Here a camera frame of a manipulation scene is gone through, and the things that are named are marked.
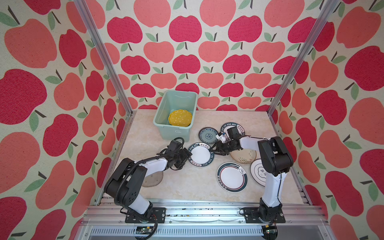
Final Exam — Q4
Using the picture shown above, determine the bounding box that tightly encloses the blue floral pattern plate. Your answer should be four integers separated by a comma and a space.
199, 127, 219, 145

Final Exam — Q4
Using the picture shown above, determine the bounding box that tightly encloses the large green red ring plate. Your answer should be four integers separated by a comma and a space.
217, 162, 248, 193

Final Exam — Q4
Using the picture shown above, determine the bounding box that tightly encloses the left aluminium frame post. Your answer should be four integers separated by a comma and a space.
73, 0, 133, 116

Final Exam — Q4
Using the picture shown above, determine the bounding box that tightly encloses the beige speckled ceramic plate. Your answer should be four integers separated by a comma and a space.
230, 149, 258, 164

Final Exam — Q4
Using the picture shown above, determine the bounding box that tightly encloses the aluminium frame post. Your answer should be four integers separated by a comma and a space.
73, 0, 133, 116
267, 0, 343, 116

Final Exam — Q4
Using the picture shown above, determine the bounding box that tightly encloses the grey glass plate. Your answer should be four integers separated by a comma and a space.
142, 172, 164, 188

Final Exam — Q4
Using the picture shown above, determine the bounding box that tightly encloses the green rim text plate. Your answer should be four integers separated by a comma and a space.
221, 122, 246, 136
188, 143, 215, 167

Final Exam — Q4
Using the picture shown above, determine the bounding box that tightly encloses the light green plastic bin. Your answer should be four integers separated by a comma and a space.
153, 90, 198, 142

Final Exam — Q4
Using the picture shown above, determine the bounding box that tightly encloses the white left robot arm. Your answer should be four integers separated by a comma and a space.
104, 137, 192, 222

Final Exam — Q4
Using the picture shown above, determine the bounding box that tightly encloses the yellow dotted plate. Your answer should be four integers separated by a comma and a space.
168, 110, 193, 127

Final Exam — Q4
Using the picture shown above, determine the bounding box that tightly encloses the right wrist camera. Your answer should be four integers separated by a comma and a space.
217, 132, 229, 143

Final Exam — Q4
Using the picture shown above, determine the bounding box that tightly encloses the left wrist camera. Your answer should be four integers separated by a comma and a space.
168, 137, 185, 153

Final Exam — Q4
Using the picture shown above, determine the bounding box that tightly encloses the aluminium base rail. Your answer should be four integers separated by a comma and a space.
74, 197, 336, 240

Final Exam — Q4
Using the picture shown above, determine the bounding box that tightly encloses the white plate black flower outline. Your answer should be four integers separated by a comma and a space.
250, 159, 267, 187

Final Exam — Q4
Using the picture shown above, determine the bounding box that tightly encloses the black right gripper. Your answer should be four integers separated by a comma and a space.
207, 140, 233, 156

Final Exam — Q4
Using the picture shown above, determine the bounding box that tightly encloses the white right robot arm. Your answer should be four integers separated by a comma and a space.
210, 127, 294, 224

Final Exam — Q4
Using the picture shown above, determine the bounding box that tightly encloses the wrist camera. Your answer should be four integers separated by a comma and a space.
217, 132, 229, 143
168, 137, 185, 153

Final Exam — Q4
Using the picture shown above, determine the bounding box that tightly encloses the right aluminium frame post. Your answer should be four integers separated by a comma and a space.
267, 0, 343, 116

